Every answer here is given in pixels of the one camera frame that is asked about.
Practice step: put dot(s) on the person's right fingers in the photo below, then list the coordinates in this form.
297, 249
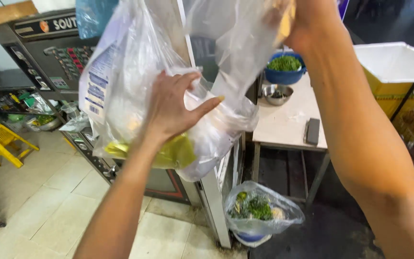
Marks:
282, 21

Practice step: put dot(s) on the grey steel oven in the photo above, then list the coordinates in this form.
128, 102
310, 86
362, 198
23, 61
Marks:
45, 46

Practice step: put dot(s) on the person's left hand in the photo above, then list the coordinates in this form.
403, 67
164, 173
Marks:
167, 111

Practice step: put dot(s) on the white foam box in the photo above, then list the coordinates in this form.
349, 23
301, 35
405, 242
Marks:
390, 68

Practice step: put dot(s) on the cluttered metal shelf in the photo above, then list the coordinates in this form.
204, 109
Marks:
9, 100

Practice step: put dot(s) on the white blue-printed packet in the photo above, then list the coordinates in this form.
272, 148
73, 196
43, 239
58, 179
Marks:
97, 84

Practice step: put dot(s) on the chopped green herbs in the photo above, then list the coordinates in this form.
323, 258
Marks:
284, 63

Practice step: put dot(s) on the large clear plastic bag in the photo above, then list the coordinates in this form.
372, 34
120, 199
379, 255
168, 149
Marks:
135, 72

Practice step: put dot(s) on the brown cardboard piece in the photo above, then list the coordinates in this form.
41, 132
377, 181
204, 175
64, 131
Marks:
2, 14

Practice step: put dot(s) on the black rectangular block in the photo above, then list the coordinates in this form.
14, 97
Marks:
313, 131

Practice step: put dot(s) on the small steel bowl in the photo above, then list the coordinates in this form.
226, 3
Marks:
277, 95

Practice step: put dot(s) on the white-topped metal table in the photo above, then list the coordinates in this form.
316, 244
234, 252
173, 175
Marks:
284, 122

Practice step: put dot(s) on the yellow plastic stool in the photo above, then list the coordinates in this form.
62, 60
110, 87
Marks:
4, 142

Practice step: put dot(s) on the yellow-green packet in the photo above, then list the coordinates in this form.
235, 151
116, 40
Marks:
176, 154

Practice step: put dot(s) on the waste bag with greens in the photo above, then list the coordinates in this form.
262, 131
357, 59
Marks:
261, 212

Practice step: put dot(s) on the clear plastic cup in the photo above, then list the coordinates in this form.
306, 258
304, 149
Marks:
69, 110

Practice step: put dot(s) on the blue plastic bowl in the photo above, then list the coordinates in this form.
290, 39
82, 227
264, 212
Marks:
284, 76

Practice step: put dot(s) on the person's right hand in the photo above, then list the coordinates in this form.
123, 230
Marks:
311, 21

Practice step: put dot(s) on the blue plastic bag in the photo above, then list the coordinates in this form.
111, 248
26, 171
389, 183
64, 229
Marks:
92, 18

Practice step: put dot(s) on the white metal post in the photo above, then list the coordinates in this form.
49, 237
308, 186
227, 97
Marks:
216, 208

